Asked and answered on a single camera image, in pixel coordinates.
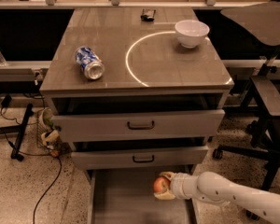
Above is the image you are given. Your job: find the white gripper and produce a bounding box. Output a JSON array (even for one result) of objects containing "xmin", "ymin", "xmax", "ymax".
[{"xmin": 154, "ymin": 172, "xmax": 196, "ymax": 201}]

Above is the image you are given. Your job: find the red apple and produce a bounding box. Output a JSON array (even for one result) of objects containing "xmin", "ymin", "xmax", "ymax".
[{"xmin": 153, "ymin": 176, "xmax": 170, "ymax": 193}]

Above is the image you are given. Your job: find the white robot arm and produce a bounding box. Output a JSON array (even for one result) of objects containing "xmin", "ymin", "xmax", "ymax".
[{"xmin": 153, "ymin": 172, "xmax": 280, "ymax": 224}]

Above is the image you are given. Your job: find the bottom drawer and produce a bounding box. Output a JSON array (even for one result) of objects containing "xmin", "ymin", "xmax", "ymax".
[{"xmin": 88, "ymin": 166, "xmax": 199, "ymax": 224}]

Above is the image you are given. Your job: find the drawer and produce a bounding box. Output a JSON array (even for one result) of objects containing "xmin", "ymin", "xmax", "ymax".
[
  {"xmin": 71, "ymin": 146, "xmax": 208, "ymax": 170},
  {"xmin": 52, "ymin": 110, "xmax": 225, "ymax": 142},
  {"xmin": 88, "ymin": 166, "xmax": 199, "ymax": 224}
]

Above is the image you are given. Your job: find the top drawer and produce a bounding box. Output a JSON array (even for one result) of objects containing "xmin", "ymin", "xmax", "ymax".
[{"xmin": 52, "ymin": 110, "xmax": 225, "ymax": 142}]

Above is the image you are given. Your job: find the middle drawer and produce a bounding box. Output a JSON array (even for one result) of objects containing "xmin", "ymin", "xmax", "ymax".
[{"xmin": 71, "ymin": 146, "xmax": 208, "ymax": 170}]

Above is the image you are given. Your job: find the grey drawer cabinet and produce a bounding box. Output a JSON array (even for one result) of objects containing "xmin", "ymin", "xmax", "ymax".
[{"xmin": 39, "ymin": 7, "xmax": 235, "ymax": 224}]

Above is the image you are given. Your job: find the small black object on counter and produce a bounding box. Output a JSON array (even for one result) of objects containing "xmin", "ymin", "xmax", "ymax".
[{"xmin": 140, "ymin": 8, "xmax": 156, "ymax": 21}]

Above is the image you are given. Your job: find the black office chair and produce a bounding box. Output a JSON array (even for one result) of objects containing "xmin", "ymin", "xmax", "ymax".
[{"xmin": 212, "ymin": 1, "xmax": 280, "ymax": 221}]

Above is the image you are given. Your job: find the blue white soda can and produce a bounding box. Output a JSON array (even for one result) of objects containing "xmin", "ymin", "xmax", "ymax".
[{"xmin": 75, "ymin": 47, "xmax": 105, "ymax": 80}]

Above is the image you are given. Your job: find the white bowl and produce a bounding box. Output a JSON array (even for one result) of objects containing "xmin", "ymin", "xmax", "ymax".
[{"xmin": 175, "ymin": 20, "xmax": 210, "ymax": 49}]

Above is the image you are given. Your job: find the black stand base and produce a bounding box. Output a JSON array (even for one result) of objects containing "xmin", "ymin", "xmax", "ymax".
[{"xmin": 0, "ymin": 104, "xmax": 34, "ymax": 161}]

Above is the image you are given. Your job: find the black power adapter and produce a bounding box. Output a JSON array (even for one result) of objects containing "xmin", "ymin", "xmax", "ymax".
[{"xmin": 1, "ymin": 94, "xmax": 12, "ymax": 108}]

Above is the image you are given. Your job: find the wire basket with items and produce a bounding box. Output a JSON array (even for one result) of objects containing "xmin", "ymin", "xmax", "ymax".
[{"xmin": 38, "ymin": 107, "xmax": 63, "ymax": 158}]

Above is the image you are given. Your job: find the black floor cable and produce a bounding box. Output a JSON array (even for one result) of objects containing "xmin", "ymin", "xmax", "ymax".
[{"xmin": 0, "ymin": 107, "xmax": 63, "ymax": 224}]

